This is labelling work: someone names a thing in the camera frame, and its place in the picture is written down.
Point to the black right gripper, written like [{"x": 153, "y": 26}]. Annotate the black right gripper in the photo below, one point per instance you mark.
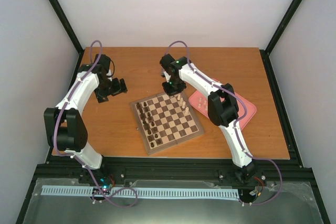
[{"x": 172, "y": 93}]

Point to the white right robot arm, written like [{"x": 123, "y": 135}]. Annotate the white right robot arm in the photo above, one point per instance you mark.
[{"x": 181, "y": 70}]

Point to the black left frame post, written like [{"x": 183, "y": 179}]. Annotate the black left frame post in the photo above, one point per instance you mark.
[{"x": 66, "y": 25}]

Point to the wooden chess board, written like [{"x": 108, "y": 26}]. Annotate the wooden chess board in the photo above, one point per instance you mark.
[{"x": 173, "y": 126}]

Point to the pink plastic tray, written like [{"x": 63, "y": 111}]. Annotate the pink plastic tray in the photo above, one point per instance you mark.
[{"x": 246, "y": 111}]

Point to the black aluminium base frame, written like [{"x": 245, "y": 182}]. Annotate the black aluminium base frame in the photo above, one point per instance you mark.
[{"x": 170, "y": 169}]

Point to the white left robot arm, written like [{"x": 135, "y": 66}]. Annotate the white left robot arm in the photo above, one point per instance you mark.
[{"x": 65, "y": 128}]

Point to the black right frame post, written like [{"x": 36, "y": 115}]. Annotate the black right frame post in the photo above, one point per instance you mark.
[{"x": 291, "y": 10}]

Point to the light blue cable duct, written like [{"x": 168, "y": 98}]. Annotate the light blue cable duct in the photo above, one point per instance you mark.
[{"x": 142, "y": 193}]

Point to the black frame post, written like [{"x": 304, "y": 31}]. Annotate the black frame post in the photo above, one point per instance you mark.
[
  {"x": 66, "y": 25},
  {"x": 291, "y": 10}
]

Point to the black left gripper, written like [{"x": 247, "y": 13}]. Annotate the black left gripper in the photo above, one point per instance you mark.
[{"x": 118, "y": 88}]

